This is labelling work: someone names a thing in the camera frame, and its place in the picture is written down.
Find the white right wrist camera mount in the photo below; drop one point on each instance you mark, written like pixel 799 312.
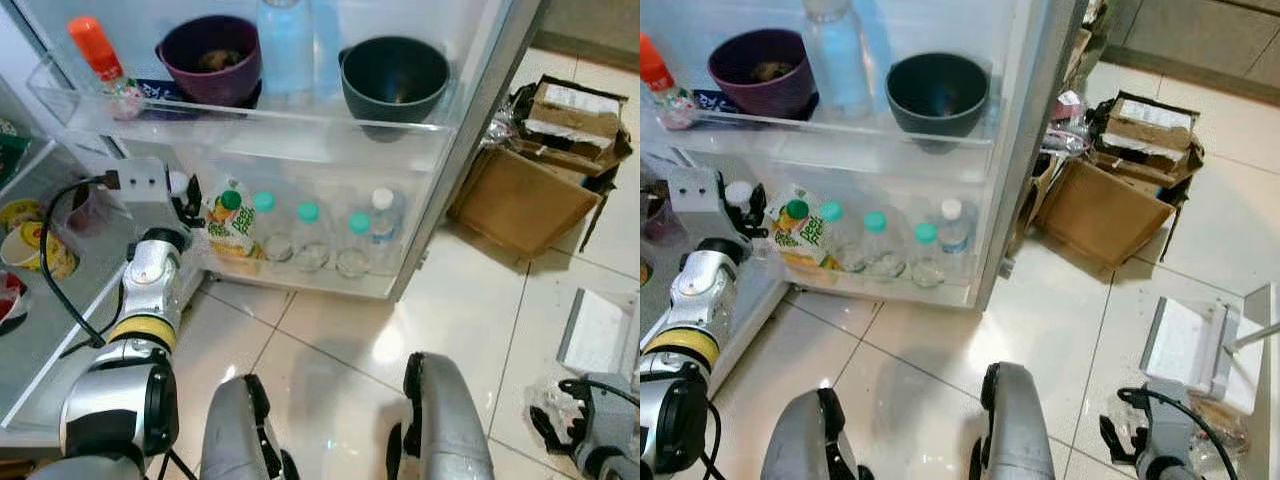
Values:
pixel 610 410
pixel 1172 425

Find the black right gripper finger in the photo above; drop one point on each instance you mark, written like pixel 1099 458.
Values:
pixel 1116 442
pixel 545 432

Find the silver robot left leg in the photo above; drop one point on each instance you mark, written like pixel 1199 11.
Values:
pixel 805 445
pixel 240 440

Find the large clear water bottle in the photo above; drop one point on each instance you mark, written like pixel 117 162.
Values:
pixel 285 50
pixel 838 60

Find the dark green bowl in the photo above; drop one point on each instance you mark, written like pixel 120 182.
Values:
pixel 395 85
pixel 938 100

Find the yellow printed cup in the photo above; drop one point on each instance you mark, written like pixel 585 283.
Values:
pixel 35 245

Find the silver robot leg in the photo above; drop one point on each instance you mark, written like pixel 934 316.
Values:
pixel 240 440
pixel 1015 430
pixel 805 445
pixel 445 420

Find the brown cardboard box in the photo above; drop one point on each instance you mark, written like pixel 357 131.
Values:
pixel 520 200
pixel 1100 210

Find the white cap small bottle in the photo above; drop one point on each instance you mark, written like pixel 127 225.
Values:
pixel 955 235
pixel 385 225

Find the teal cap small bottle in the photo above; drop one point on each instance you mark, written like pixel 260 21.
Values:
pixel 927 255
pixel 878 245
pixel 266 225
pixel 835 235
pixel 355 245
pixel 310 235

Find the orange cap bottle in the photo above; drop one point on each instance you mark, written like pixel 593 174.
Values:
pixel 100 60
pixel 660 85

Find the silver robot right leg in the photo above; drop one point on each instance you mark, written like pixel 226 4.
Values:
pixel 445 420
pixel 1015 430

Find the clear plastic bottle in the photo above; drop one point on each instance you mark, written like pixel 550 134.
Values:
pixel 1135 425
pixel 565 408

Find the silver fridge door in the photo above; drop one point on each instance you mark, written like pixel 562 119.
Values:
pixel 300 150
pixel 900 170

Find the green cap juice pouch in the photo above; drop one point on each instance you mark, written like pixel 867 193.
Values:
pixel 232 230
pixel 798 235

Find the purple bowl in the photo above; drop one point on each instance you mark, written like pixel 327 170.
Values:
pixel 762 75
pixel 210 65

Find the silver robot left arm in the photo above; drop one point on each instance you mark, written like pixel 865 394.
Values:
pixel 690 330
pixel 130 380

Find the clear pink cup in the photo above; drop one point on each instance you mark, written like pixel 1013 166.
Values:
pixel 662 215
pixel 88 210

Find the white flat box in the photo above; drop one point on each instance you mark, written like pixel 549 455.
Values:
pixel 1195 350
pixel 600 335

